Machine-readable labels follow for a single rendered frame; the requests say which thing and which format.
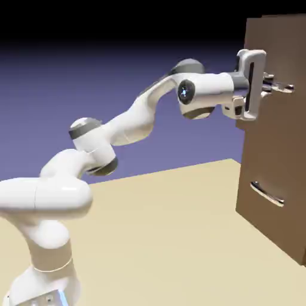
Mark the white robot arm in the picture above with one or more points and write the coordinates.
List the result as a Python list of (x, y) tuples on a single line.
[(62, 198)]

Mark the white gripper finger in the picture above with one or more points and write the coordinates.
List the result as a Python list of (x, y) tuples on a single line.
[(265, 93), (268, 77)]

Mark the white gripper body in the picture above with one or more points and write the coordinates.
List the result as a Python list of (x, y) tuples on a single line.
[(257, 71)]

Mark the brown wooden cabinet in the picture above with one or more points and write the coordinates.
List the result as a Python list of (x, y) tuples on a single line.
[(275, 148)]

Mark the brown drawer front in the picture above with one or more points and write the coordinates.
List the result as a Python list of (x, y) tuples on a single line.
[(282, 47), (267, 162)]

